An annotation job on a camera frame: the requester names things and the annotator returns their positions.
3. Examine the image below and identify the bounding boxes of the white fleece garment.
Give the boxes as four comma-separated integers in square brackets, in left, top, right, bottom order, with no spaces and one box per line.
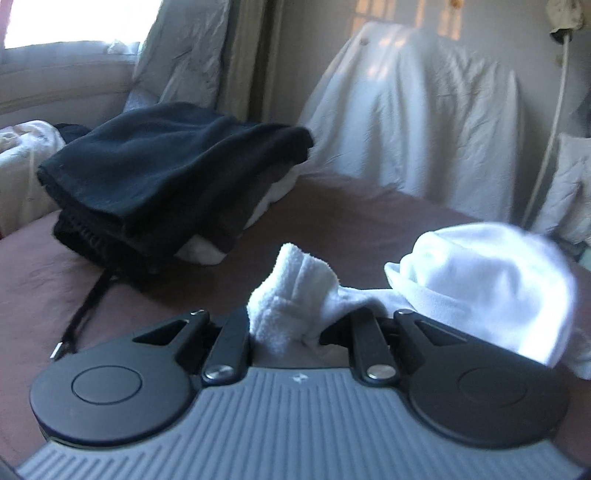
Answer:
[246,222,590,380]

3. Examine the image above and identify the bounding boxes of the brown bed sheet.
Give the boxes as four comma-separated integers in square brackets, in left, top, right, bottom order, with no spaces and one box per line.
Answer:
[0,170,591,467]

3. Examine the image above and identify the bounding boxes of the folded black garment pile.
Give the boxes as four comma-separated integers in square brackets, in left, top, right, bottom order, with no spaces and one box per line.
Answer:
[37,103,314,285]

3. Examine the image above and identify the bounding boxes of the white quilted blanket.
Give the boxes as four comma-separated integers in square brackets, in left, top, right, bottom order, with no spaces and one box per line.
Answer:
[531,134,590,244]

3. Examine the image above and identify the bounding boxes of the cream patterned cloth bundle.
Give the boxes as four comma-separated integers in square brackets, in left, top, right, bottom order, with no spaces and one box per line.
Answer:
[0,120,65,237]

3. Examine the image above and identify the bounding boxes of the grey plastic-covered curtain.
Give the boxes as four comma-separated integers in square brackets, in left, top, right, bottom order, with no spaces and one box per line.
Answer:
[123,0,230,111]

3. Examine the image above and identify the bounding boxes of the white floor lamp pole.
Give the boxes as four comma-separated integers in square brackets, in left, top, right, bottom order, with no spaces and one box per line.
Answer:
[520,1,590,228]

